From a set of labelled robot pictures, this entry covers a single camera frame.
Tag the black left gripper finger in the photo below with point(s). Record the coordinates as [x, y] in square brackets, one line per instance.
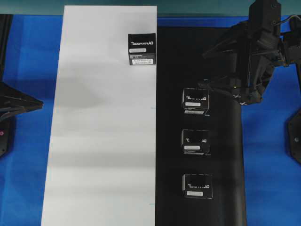
[14, 100]

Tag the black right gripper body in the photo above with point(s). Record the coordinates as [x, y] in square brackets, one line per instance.
[252, 75]

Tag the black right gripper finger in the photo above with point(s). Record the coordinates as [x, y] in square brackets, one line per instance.
[228, 85]
[230, 37]

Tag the black dynamixel box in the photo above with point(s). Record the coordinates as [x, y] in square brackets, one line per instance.
[196, 101]
[195, 142]
[197, 186]
[142, 49]

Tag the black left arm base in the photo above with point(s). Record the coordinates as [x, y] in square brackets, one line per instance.
[7, 132]

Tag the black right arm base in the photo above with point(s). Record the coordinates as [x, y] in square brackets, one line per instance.
[293, 136]

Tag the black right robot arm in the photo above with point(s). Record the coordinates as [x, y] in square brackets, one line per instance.
[261, 43]

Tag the black base sheet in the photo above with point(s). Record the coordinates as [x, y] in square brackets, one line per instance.
[180, 65]

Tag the white base sheet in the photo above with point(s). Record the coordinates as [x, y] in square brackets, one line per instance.
[102, 152]

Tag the blue table cloth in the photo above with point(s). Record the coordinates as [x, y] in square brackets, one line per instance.
[272, 176]

